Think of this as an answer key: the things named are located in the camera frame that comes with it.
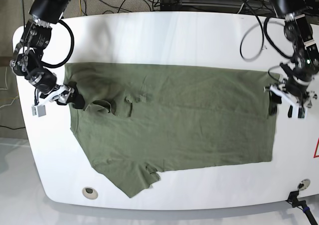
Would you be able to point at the black clamp with cable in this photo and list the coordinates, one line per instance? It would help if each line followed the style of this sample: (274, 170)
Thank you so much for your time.
(301, 204)

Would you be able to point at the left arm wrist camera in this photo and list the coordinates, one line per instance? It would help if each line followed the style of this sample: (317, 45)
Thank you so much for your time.
(298, 112)

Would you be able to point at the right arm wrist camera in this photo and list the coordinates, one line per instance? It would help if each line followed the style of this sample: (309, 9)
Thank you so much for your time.
(38, 110)

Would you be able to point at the red warning sticker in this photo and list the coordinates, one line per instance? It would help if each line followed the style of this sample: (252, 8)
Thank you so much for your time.
(316, 153)

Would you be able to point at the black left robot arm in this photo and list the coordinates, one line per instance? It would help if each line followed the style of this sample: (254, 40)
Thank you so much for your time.
(292, 88)

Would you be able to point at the right table grommet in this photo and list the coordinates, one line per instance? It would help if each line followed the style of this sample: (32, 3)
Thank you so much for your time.
(304, 184)

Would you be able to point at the table grommet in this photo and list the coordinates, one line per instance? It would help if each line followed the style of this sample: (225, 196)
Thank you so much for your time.
(304, 184)
(90, 193)

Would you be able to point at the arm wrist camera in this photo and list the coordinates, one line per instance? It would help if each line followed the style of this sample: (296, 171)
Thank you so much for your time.
(38, 110)
(298, 112)

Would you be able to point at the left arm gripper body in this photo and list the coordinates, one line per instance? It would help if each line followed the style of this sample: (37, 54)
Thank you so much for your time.
(280, 90)

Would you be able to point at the left table grommet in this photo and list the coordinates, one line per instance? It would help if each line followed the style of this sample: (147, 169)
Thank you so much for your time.
(90, 193)

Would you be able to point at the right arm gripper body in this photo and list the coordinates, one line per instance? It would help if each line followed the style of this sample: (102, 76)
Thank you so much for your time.
(61, 94)

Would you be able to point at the olive green T-shirt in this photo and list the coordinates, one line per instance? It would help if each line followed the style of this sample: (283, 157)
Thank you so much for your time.
(140, 120)

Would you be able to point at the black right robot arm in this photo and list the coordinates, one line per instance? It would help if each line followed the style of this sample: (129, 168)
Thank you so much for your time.
(27, 56)

